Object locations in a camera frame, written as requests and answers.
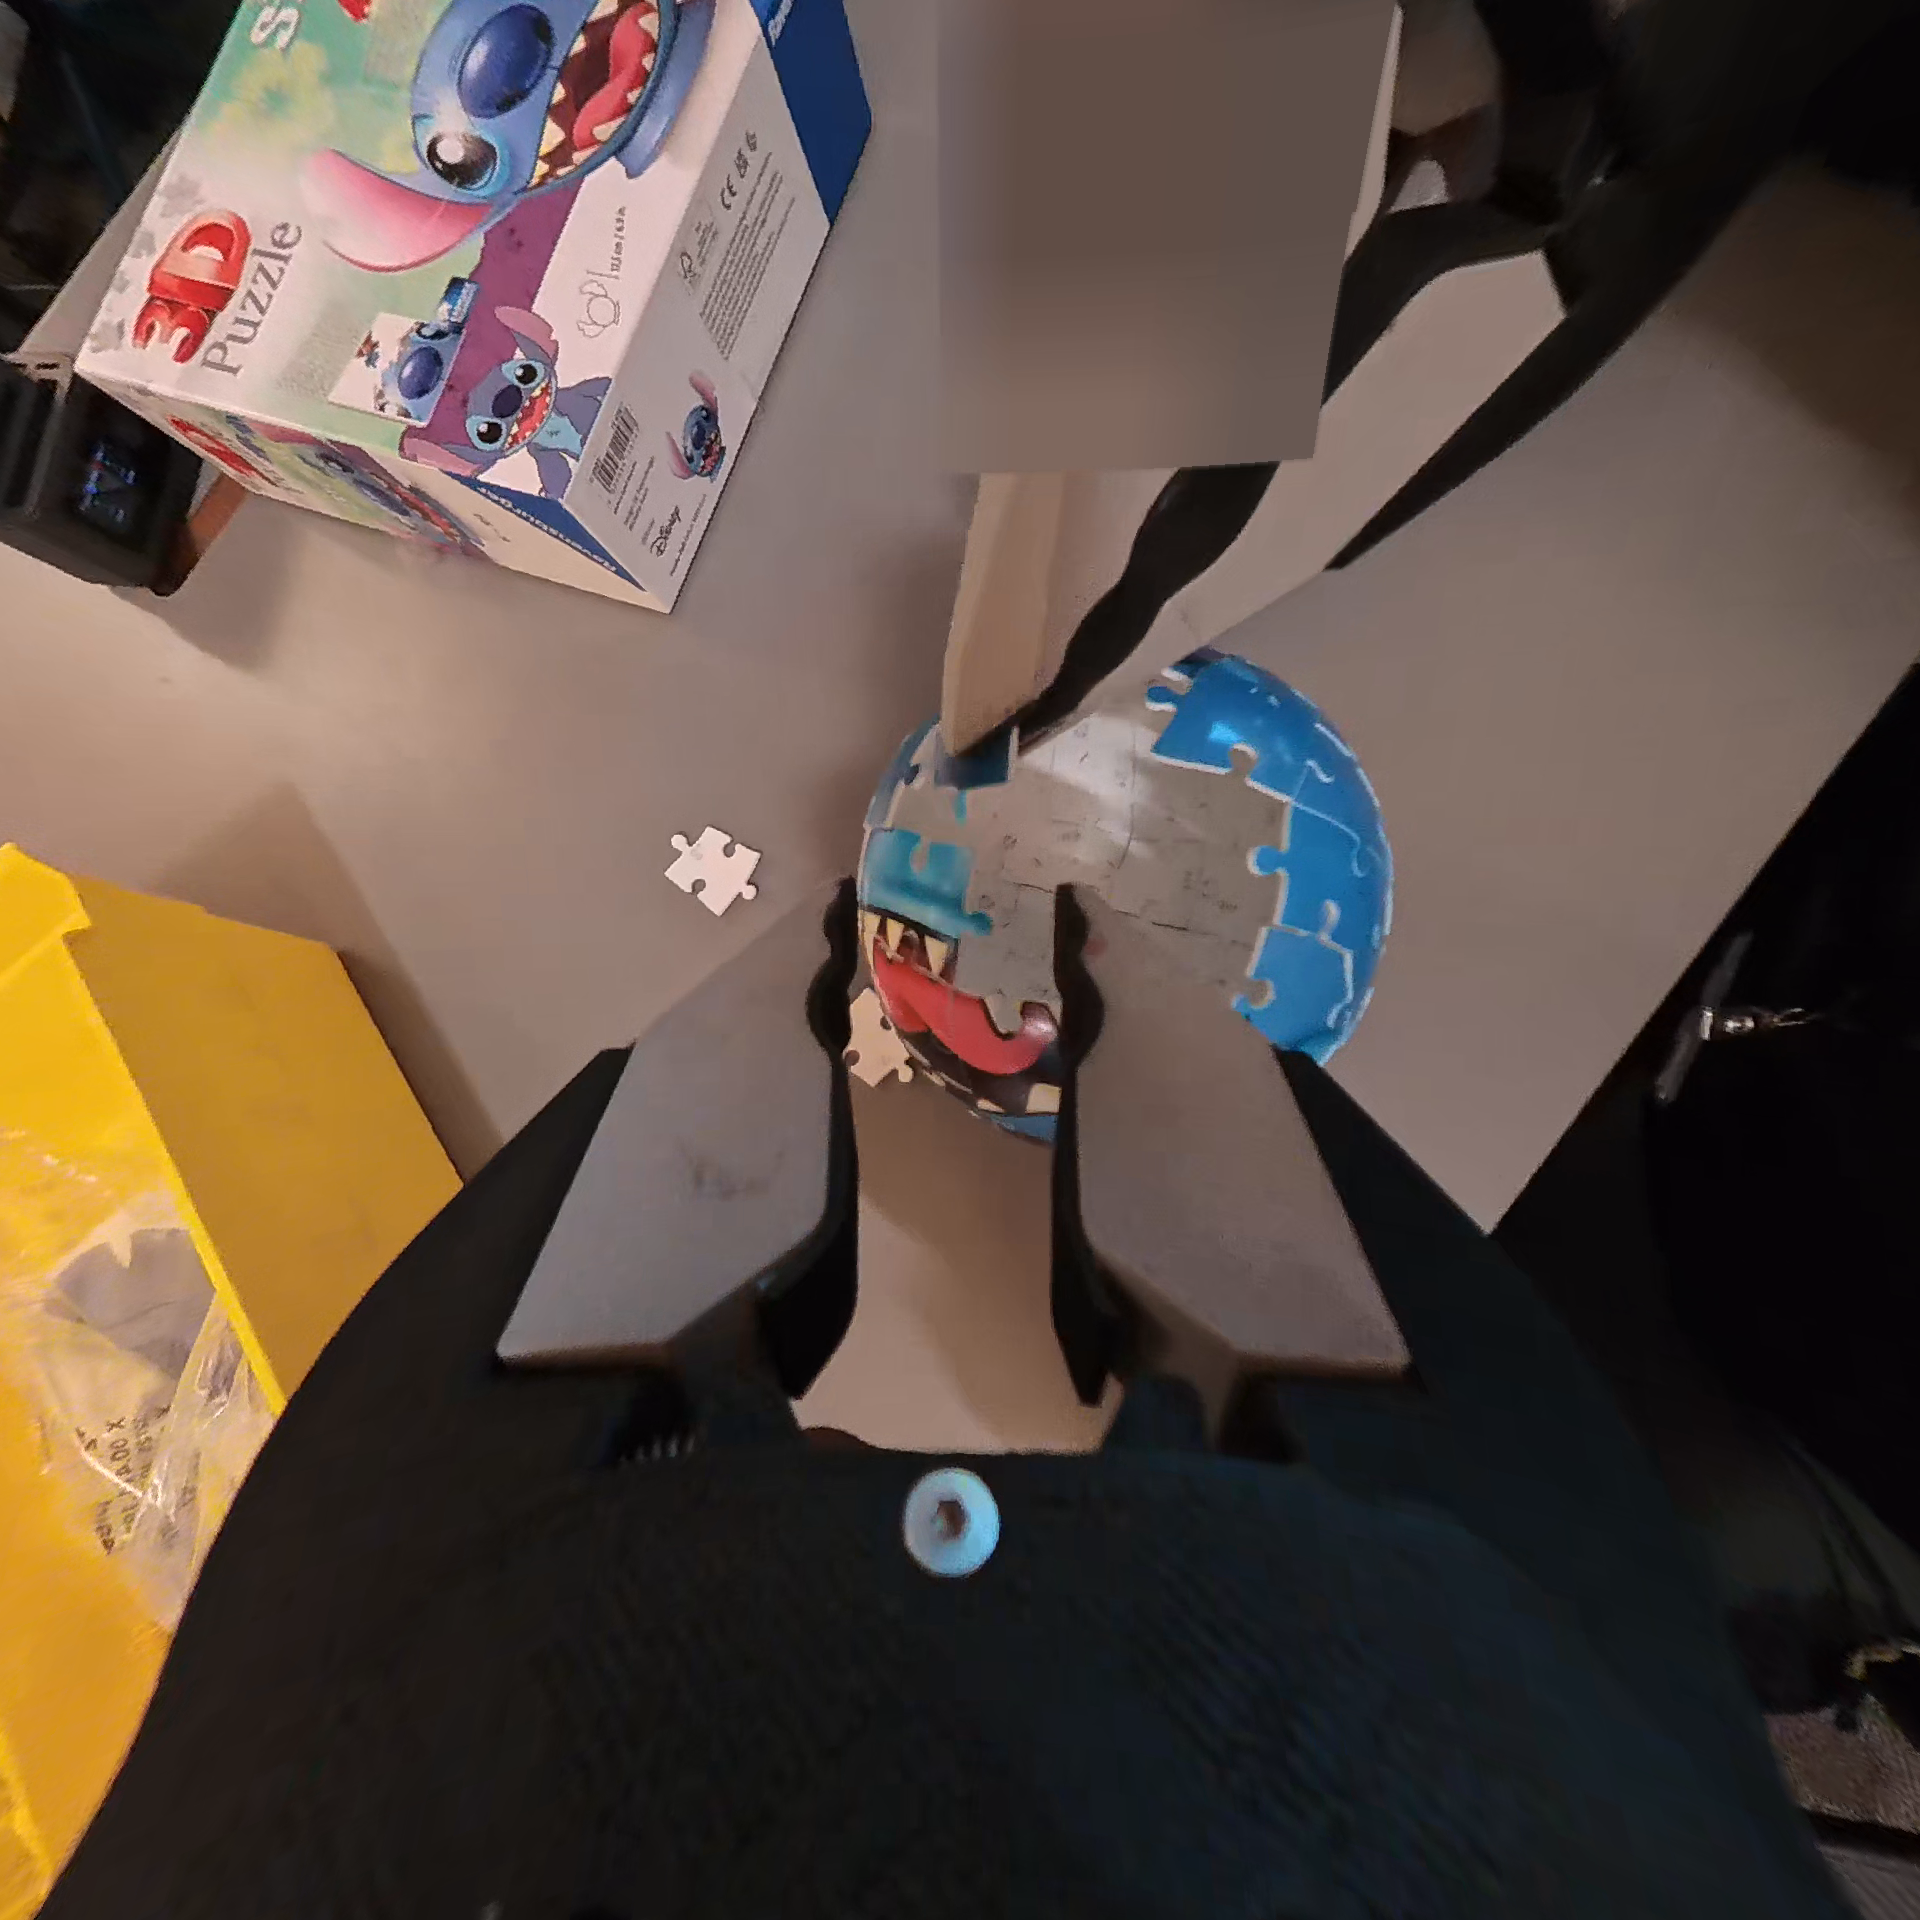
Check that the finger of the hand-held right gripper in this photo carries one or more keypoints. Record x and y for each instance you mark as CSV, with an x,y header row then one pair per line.
x,y
996,601
1229,541

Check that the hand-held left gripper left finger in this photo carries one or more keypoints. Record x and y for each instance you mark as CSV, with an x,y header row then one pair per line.
x,y
674,1201

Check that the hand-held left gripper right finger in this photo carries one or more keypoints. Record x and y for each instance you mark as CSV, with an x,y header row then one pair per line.
x,y
1229,1201

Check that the white puzzle piece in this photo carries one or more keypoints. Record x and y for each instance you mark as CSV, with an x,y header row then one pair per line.
x,y
713,869
880,1038

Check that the blue puzzle ball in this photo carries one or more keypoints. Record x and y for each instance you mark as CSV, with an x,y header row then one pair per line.
x,y
1201,839

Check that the cartoon printed puzzle box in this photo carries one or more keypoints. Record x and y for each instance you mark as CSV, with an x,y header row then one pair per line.
x,y
493,255

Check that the yellow plastic bin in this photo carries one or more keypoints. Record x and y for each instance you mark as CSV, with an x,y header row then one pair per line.
x,y
225,1021

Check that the black bag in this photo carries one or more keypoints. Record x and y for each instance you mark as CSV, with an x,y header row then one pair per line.
x,y
1800,1201

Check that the clear plastic bag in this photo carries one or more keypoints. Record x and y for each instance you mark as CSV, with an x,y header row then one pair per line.
x,y
106,1350

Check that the black device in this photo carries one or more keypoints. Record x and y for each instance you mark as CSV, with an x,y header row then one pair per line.
x,y
76,481

